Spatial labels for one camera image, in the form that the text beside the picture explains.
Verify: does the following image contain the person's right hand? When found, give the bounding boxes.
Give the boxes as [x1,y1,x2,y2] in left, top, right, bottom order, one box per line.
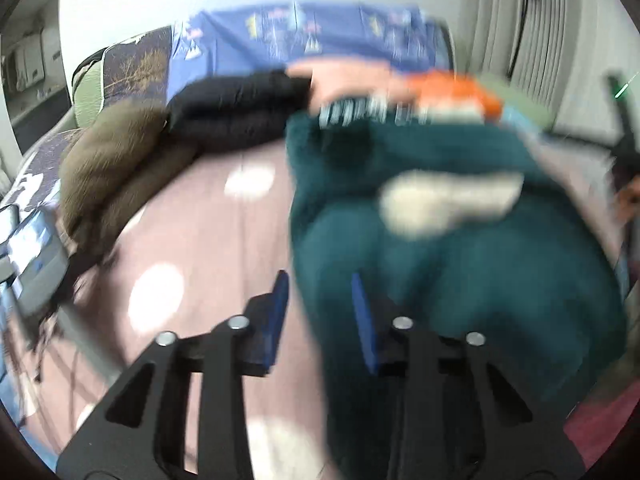
[616,175,640,226]

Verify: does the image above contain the brown plush garment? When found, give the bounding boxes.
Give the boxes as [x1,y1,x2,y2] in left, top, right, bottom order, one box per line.
[59,105,201,271]

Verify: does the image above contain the green pillow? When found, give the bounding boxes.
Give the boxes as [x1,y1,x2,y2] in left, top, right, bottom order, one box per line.
[480,75,556,128]

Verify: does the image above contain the blue tree-print sheet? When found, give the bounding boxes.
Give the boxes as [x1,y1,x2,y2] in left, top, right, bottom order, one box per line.
[167,2,451,106]

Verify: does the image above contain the pink dotted bedsheet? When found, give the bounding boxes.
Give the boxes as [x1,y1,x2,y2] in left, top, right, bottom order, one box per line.
[0,125,640,471]

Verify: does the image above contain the grey curtain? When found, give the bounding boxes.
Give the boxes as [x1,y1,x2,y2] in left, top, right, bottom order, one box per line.
[460,0,640,151]

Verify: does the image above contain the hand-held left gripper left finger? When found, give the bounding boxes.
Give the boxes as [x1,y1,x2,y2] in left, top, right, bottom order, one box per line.
[56,270,291,480]

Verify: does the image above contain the pink garment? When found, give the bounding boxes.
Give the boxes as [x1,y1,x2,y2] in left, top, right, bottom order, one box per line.
[287,57,426,111]

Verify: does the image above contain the magenta cloth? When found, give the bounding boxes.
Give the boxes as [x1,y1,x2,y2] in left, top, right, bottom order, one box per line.
[564,385,637,467]

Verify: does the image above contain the grey camera with screen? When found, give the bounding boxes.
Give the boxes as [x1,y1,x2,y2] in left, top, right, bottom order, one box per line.
[0,205,71,301]

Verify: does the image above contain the black cables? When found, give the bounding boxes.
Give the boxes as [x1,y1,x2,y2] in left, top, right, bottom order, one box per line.
[0,280,126,411]

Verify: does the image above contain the dark tree-print blanket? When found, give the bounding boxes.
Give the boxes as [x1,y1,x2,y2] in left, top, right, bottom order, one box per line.
[0,25,173,211]

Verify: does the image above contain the orange puffer jacket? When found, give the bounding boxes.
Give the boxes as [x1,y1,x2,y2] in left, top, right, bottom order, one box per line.
[407,71,503,118]

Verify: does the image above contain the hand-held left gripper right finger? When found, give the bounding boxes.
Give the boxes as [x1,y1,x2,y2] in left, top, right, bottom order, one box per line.
[350,272,586,480]

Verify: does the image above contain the dark teal fleece hoodie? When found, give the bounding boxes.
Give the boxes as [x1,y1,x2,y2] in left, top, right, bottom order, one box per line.
[285,95,628,480]

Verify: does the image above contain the black jacket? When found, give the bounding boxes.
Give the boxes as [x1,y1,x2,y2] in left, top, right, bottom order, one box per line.
[165,69,313,161]

